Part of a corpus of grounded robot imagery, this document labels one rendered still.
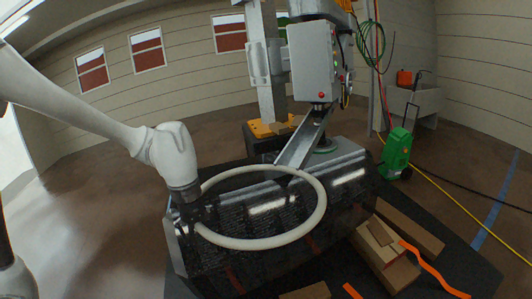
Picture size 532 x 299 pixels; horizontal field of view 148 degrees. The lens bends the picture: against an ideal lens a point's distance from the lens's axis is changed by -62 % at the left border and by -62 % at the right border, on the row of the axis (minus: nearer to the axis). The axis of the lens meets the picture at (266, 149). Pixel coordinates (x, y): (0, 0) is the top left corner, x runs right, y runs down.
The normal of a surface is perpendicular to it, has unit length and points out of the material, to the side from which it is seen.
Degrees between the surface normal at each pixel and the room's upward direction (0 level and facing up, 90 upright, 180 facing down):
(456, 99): 90
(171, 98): 90
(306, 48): 90
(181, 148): 82
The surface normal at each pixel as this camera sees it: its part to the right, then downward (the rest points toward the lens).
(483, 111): -0.94, 0.25
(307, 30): -0.55, 0.42
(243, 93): 0.32, 0.36
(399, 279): -0.13, -0.90
